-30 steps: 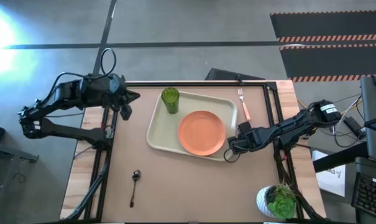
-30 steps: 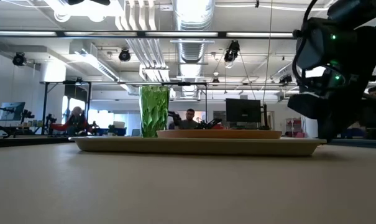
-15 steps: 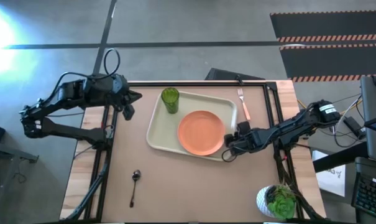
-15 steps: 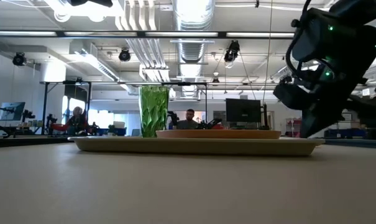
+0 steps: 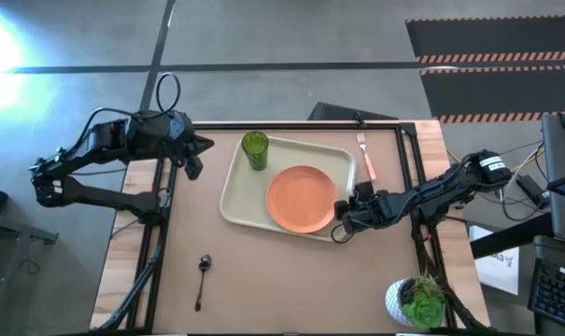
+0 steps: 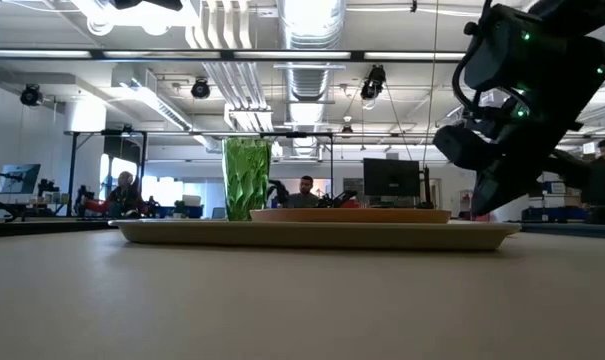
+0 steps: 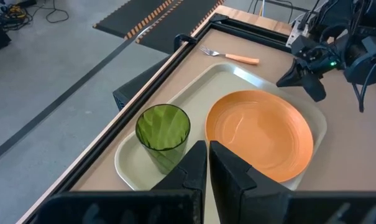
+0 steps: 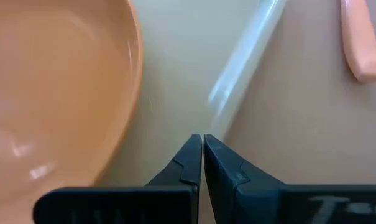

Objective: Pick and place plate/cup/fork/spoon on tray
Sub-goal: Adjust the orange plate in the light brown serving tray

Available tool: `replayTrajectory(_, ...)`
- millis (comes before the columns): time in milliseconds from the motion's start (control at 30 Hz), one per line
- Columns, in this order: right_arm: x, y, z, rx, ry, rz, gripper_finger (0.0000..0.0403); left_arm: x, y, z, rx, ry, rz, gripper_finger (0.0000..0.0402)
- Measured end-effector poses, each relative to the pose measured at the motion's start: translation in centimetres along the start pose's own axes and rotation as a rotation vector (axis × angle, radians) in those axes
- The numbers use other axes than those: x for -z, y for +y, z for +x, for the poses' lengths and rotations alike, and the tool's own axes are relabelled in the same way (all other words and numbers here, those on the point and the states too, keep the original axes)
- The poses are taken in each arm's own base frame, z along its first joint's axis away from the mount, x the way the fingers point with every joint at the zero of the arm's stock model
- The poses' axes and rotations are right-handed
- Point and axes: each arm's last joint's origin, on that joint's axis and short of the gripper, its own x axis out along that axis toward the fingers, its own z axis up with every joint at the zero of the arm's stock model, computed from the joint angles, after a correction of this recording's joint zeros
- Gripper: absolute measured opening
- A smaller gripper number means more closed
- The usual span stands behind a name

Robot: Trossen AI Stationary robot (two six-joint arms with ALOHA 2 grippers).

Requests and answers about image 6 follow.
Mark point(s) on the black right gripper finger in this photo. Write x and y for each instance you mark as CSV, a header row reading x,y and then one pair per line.
x,y
504,185

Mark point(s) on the green faceted cup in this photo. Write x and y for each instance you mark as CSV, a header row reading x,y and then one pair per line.
x,y
246,180

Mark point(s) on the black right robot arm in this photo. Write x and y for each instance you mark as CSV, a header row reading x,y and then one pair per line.
x,y
557,55

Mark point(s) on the beige tray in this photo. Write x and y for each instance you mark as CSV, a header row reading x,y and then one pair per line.
x,y
312,237

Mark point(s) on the person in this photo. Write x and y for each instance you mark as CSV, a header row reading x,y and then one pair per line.
x,y
304,197
604,180
124,197

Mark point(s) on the black monitor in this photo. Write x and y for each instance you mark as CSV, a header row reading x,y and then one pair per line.
x,y
391,176

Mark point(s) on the overhead light bar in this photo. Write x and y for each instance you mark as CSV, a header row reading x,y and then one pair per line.
x,y
292,55

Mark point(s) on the tilted monitor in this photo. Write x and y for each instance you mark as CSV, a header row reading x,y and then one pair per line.
x,y
18,178

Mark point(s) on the black ceiling camera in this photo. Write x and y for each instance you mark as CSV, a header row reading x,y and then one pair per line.
x,y
31,95
373,82
200,88

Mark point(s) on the ribbed ventilation duct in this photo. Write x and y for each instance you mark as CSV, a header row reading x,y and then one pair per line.
x,y
309,30

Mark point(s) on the black background station frame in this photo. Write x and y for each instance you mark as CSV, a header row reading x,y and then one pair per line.
x,y
73,170
296,134

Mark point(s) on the black table frame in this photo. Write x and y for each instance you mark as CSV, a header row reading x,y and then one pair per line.
x,y
32,227

